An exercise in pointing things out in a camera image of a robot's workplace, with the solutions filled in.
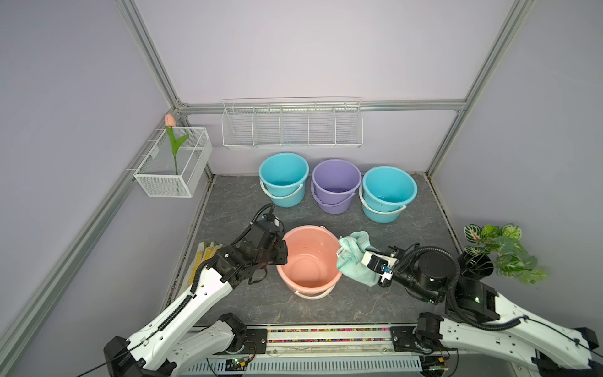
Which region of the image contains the teal bucket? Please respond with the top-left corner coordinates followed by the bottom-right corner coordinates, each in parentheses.
top-left (359, 166), bottom-right (418, 224)
top-left (258, 152), bottom-right (309, 208)

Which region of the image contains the mint green cloth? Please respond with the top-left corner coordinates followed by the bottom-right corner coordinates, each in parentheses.
top-left (337, 231), bottom-right (379, 287)

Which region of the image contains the long white wire shelf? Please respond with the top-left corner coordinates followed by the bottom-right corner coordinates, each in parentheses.
top-left (221, 97), bottom-right (364, 149)

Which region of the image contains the pink artificial tulip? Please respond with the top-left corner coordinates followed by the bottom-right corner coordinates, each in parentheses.
top-left (164, 114), bottom-right (189, 174)

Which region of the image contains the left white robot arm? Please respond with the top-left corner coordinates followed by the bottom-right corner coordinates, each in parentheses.
top-left (104, 215), bottom-right (287, 376)

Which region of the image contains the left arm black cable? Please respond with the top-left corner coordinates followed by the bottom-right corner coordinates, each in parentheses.
top-left (74, 348), bottom-right (138, 377)

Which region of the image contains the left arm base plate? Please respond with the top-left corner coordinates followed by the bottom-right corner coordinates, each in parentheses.
top-left (215, 328), bottom-right (268, 355)

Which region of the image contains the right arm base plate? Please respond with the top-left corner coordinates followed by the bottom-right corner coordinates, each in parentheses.
top-left (389, 325), bottom-right (452, 355)

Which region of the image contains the yellow white work glove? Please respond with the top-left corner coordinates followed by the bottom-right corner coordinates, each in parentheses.
top-left (181, 241), bottom-right (222, 292)

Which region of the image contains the pink plastic bucket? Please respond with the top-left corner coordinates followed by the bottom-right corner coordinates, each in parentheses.
top-left (277, 226), bottom-right (342, 301)

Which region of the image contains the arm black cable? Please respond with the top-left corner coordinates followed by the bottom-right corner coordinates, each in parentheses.
top-left (522, 315), bottom-right (603, 359)
top-left (74, 348), bottom-right (138, 377)

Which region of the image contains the potted green plant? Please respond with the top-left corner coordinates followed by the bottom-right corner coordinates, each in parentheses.
top-left (460, 223), bottom-right (548, 284)

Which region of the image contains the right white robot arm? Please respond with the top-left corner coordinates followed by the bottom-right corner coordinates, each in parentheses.
top-left (389, 244), bottom-right (602, 376)

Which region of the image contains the purple bucket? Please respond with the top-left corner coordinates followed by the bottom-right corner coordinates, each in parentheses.
top-left (311, 159), bottom-right (362, 215)

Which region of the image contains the white vented cable duct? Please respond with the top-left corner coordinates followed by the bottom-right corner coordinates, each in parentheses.
top-left (183, 355), bottom-right (422, 376)

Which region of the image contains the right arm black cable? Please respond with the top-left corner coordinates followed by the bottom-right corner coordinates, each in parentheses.
top-left (522, 315), bottom-right (603, 359)

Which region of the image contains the white wire basket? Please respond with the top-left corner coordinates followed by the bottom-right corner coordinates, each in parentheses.
top-left (133, 127), bottom-right (213, 198)

